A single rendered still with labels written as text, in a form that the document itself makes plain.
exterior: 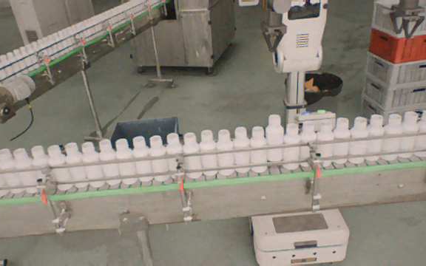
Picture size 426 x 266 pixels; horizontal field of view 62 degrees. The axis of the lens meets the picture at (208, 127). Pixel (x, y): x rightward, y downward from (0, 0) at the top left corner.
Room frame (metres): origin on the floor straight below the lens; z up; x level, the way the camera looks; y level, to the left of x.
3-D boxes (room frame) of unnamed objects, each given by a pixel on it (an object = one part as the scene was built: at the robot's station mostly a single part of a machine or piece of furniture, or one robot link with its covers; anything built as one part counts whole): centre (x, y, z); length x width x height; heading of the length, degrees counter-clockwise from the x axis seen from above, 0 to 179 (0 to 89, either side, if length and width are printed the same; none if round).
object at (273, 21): (1.20, -0.25, 1.49); 0.10 x 0.07 x 0.07; 6
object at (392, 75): (2.97, -1.85, 0.55); 0.61 x 0.41 x 0.22; 97
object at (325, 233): (1.67, -0.47, 0.24); 0.68 x 0.53 x 0.41; 0
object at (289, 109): (1.68, -0.47, 0.74); 0.11 x 0.11 x 0.40; 0
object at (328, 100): (2.61, -0.87, 0.32); 0.45 x 0.45 x 0.64
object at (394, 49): (2.97, -1.86, 0.78); 0.61 x 0.41 x 0.22; 96
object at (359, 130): (1.03, -0.51, 1.08); 0.06 x 0.06 x 0.17
